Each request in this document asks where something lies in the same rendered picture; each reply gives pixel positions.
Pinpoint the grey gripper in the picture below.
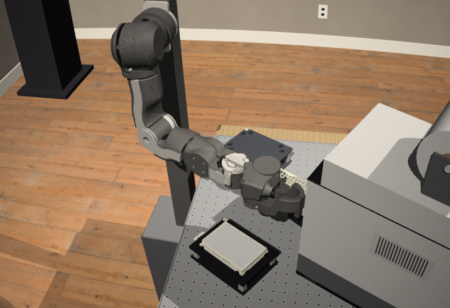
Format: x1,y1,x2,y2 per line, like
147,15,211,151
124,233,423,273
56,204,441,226
227,155,305,218

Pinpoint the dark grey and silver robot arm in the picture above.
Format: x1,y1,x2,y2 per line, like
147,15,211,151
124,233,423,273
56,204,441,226
111,1,249,190

